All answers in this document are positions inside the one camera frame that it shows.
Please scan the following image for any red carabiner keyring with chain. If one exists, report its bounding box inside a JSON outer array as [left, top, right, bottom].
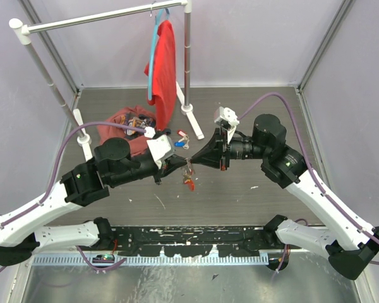
[[183, 158, 195, 192]]

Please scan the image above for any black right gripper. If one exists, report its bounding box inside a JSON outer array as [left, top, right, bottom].
[[190, 125, 269, 171]]

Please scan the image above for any red hanging t-shirt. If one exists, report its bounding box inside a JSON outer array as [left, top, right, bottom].
[[144, 19, 178, 130]]

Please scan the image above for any key with red tag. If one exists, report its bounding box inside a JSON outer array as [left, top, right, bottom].
[[177, 129, 189, 140]]

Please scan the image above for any small circuit board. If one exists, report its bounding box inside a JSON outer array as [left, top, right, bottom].
[[92, 254, 115, 264]]

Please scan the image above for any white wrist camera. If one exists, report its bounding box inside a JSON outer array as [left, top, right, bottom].
[[214, 107, 239, 143], [144, 126, 175, 169]]

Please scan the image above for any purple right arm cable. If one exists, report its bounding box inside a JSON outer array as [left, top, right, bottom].
[[238, 92, 379, 266]]

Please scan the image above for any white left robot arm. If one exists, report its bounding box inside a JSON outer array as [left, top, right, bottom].
[[0, 135, 187, 266]]

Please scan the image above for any perforated cable duct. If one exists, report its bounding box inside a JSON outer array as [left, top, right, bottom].
[[32, 253, 269, 266]]

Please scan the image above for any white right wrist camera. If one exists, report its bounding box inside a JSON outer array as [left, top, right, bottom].
[[214, 107, 239, 143]]

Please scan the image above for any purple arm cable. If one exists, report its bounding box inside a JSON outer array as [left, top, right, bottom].
[[0, 121, 149, 280], [238, 92, 379, 266]]

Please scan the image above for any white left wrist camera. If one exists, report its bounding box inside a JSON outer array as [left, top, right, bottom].
[[144, 126, 175, 169]]

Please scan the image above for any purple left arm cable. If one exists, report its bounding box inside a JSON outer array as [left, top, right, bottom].
[[0, 121, 149, 280]]

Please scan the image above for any key with blue tag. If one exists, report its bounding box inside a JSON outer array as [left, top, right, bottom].
[[174, 141, 189, 150]]

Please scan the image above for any blue clothes hanger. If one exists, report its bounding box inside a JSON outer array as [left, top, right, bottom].
[[147, 8, 170, 101]]

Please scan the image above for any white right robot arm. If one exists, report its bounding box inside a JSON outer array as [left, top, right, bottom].
[[191, 114, 379, 280]]

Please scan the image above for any white metal clothes rack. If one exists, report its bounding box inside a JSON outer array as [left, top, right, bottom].
[[8, 0, 205, 162]]

